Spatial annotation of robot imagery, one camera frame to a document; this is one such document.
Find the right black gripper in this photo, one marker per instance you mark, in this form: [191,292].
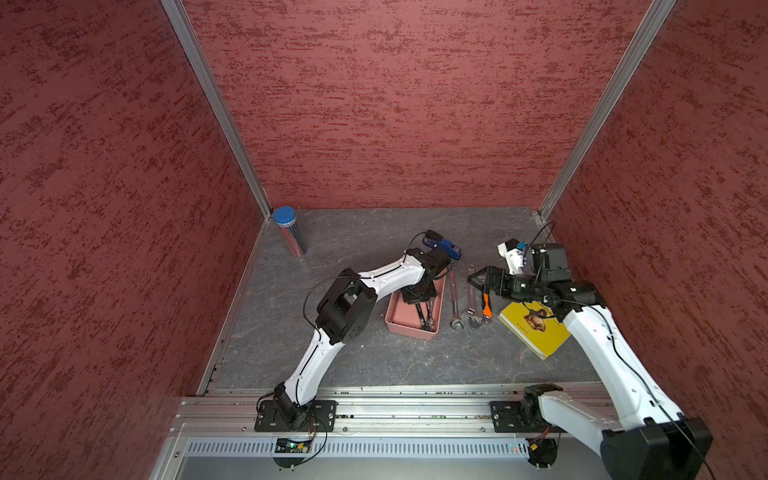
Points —
[501,274]

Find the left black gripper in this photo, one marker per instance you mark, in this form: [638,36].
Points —
[407,296]

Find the silver end wrench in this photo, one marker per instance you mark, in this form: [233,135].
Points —
[425,317]

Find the pink plastic storage box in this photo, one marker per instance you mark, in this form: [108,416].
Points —
[403,319]

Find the orange handled adjustable wrench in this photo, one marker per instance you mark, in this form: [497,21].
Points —
[487,313]

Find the long silver combination wrench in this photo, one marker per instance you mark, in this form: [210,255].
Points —
[456,322]

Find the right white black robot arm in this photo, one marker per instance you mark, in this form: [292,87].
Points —
[651,438]

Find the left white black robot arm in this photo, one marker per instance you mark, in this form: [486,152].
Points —
[344,312]

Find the silver wrench in box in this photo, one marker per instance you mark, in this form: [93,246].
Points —
[431,315]

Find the blue black stapler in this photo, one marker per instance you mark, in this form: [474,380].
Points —
[435,240]

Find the yellow book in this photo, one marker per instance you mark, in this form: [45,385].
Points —
[536,326]

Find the blue capped pencil tube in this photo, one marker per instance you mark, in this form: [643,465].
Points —
[285,218]

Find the right circuit board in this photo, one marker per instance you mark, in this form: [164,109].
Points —
[543,452]

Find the circuit board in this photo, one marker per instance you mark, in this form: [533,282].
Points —
[293,447]
[543,452]

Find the left circuit board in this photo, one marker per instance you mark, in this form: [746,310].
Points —
[293,447]

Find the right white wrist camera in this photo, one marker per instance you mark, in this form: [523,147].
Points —
[513,252]

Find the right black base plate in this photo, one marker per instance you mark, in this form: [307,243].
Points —
[510,417]

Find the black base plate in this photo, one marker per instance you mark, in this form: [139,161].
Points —
[510,417]
[319,414]

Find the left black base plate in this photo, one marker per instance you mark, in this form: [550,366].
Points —
[319,414]

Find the aluminium front rail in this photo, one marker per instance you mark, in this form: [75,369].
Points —
[378,411]

